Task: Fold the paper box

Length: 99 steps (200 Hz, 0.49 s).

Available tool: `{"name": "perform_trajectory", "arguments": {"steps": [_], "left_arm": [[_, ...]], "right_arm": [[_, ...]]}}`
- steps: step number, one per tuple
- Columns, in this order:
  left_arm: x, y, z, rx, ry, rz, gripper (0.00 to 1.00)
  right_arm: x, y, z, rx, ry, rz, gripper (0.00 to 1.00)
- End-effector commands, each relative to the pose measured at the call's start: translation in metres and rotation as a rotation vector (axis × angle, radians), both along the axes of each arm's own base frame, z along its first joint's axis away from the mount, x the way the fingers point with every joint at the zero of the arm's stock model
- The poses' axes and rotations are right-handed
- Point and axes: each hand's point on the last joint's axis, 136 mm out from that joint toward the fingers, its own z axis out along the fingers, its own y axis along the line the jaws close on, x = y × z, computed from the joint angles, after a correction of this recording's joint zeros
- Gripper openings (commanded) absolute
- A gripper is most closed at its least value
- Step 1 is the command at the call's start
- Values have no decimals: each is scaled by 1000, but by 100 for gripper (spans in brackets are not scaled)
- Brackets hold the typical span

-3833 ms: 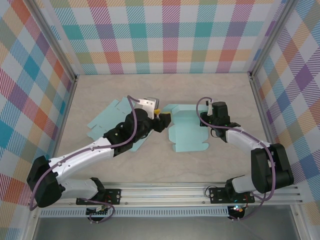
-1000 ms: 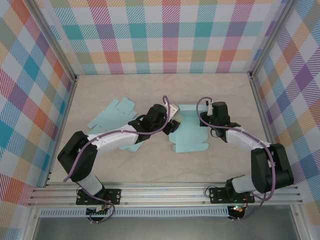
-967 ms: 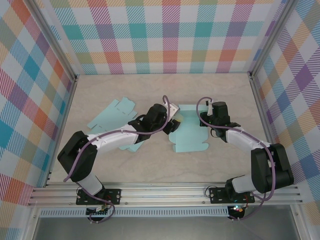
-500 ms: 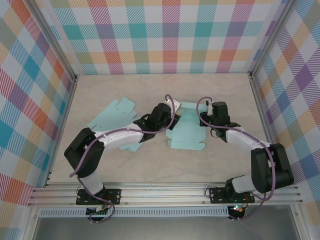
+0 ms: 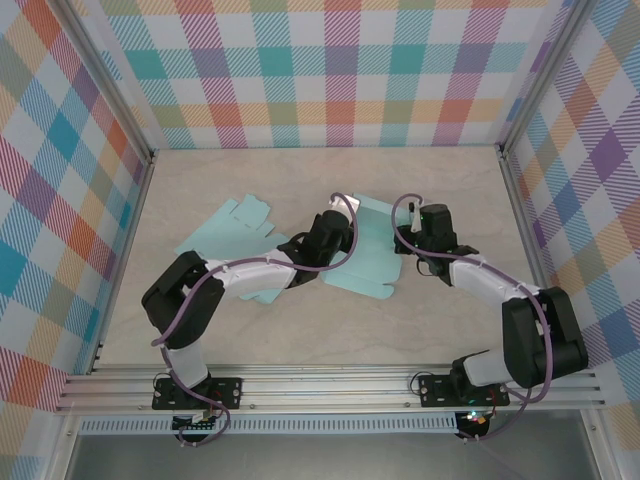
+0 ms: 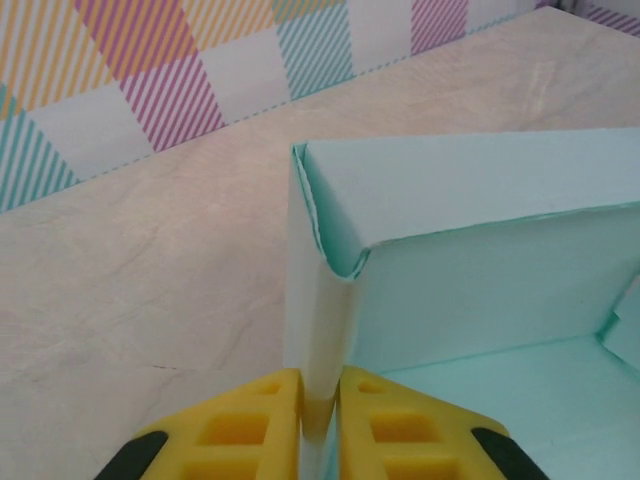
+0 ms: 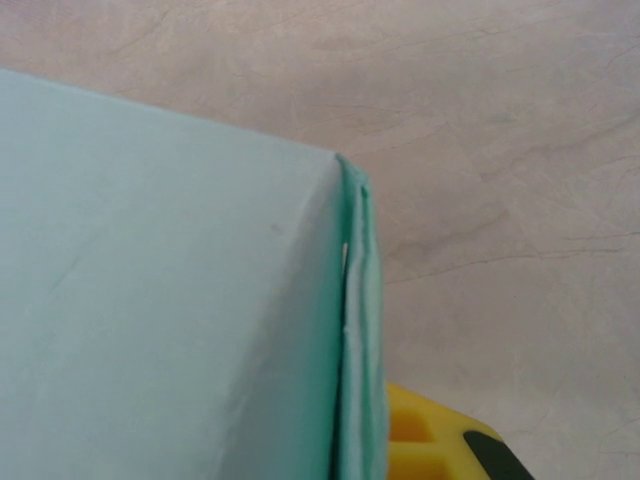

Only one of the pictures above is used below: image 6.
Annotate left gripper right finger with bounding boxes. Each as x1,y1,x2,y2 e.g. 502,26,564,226
333,364,512,480

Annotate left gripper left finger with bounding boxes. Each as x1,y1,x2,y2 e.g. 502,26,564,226
102,368,305,480

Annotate light teal paper box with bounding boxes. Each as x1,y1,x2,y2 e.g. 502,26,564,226
284,127,640,480

